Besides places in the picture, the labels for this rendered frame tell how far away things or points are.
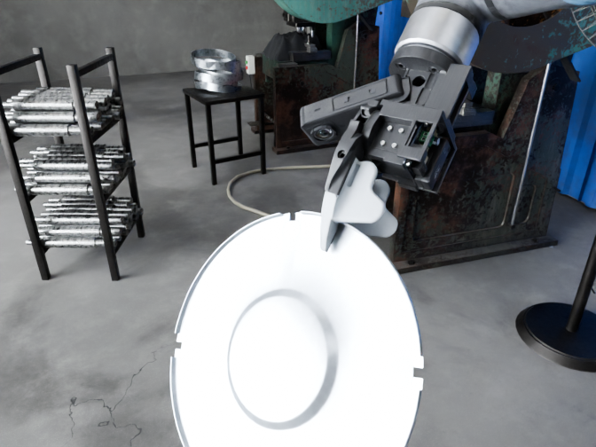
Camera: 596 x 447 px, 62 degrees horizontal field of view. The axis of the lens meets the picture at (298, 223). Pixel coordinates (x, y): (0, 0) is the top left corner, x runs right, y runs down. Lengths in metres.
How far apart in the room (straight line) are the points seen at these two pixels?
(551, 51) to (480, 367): 1.19
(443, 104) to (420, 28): 0.08
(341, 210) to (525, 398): 1.51
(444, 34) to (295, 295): 0.29
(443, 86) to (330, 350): 0.27
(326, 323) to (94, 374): 1.55
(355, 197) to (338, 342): 0.13
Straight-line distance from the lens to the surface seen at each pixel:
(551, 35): 2.13
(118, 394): 1.86
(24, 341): 2.21
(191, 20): 6.89
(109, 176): 2.24
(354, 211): 0.45
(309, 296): 0.48
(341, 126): 0.53
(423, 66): 0.51
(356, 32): 3.85
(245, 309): 0.53
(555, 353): 2.08
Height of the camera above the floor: 1.29
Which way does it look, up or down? 28 degrees down
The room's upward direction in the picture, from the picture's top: straight up
